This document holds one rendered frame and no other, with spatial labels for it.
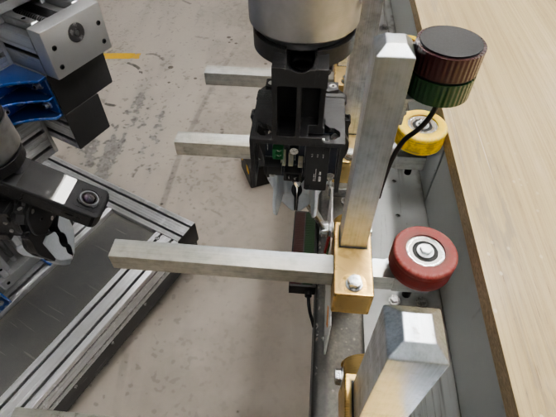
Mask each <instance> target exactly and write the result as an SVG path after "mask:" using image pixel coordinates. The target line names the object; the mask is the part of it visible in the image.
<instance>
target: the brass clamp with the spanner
mask: <svg viewBox="0 0 556 417"><path fill-rule="evenodd" d="M341 219H342V214H341V215H339V216H337V217H336V218H335V219H334V220H333V238H332V254H331V255H333V280H332V284H331V311H332V312H342V313H352V314H368V313H369V310H370V308H371V303H372V301H373V298H374V285H373V270H372V256H371V235H372V229H371V232H370V235H369V238H368V242H367V247H366V248H360V247H340V224H341ZM352 274H354V275H358V276H360V277H361V279H362V288H361V289H360V290H359V291H357V292H353V291H350V290H349V289H348V288H347V287H346V281H347V279H348V277H350V276H351V275H352Z"/></svg>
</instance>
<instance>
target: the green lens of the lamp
mask: <svg viewBox="0 0 556 417"><path fill-rule="evenodd" d="M476 77H477V76H476ZM476 77H475V78H474V79H472V80H471V81H469V82H467V83H465V84H461V85H454V86H447V85H440V84H434V83H431V82H429V81H427V80H425V79H422V78H420V77H419V76H418V75H417V74H416V73H415V72H414V71H413V73H412V76H411V80H410V85H409V88H408V92H407V94H408V95H409V96H411V97H412V99H414V100H415V101H417V102H419V103H422V104H424V105H427V106H430V107H435V108H453V107H457V106H459V105H461V104H463V103H465V102H466V101H467V99H468V97H469V94H470V93H471V90H472V86H473V85H474V82H475V80H476Z"/></svg>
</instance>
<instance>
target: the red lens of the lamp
mask: <svg viewBox="0 0 556 417"><path fill-rule="evenodd" d="M430 27H432V26H430ZM430 27H427V28H425V29H423V30H421V31H420V32H419V33H418V34H417V36H416V39H415V45H414V49H415V56H416V61H415V67H414V71H415V72H416V73H417V74H419V75H421V76H422V77H424V78H426V79H429V80H432V81H434V82H438V83H442V84H462V83H466V82H468V81H471V80H472V79H474V78H475V77H476V76H477V74H478V72H479V69H480V68H481V65H482V62H483V59H484V57H485V54H486V52H487V44H486V42H485V41H484V39H483V38H481V37H480V36H479V35H478V36H479V37H480V38H481V39H482V41H483V44H484V49H483V51H482V53H481V54H480V55H477V56H475V57H472V58H468V59H451V58H446V57H442V56H439V55H436V54H434V53H432V52H430V51H428V50H426V49H425V48H424V47H423V46H422V45H421V43H420V41H419V37H420V35H421V34H422V32H423V31H425V30H426V29H428V28H430ZM472 32H473V31H472ZM473 33H475V32H473ZM475 34H476V33H475ZM476 35H477V34H476Z"/></svg>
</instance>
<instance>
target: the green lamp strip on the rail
mask: <svg viewBox="0 0 556 417"><path fill-rule="evenodd" d="M314 234H315V220H314V219H313V218H312V216H311V214H310V213H306V225H305V238H304V253H313V254H314Z"/></svg>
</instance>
